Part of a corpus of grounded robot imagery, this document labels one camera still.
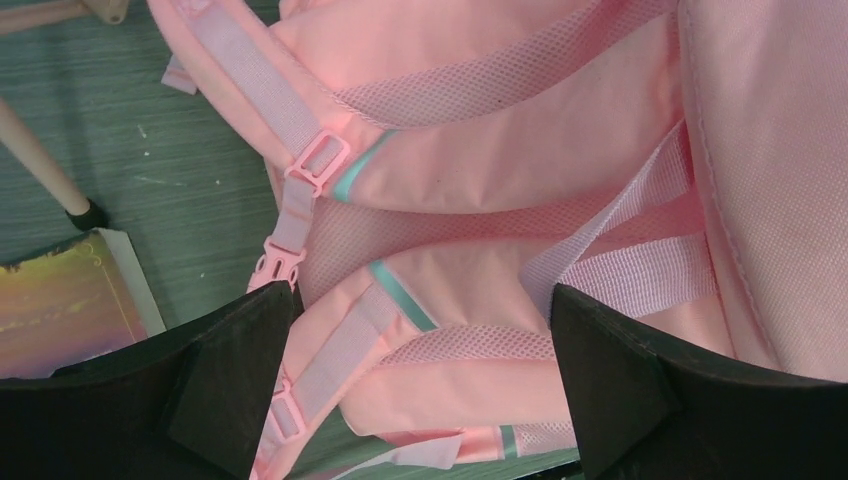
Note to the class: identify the pink student backpack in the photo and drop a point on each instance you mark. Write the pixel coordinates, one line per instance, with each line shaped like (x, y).
(441, 166)

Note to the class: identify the pink music stand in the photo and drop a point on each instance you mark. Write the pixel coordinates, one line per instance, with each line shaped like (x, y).
(21, 141)

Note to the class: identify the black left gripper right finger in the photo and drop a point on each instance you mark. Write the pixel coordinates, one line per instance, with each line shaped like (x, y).
(647, 405)

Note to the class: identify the blue orange paperback book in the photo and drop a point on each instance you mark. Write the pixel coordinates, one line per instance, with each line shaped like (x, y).
(73, 301)

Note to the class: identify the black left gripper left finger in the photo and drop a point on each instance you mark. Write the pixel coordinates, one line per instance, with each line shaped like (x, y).
(189, 403)

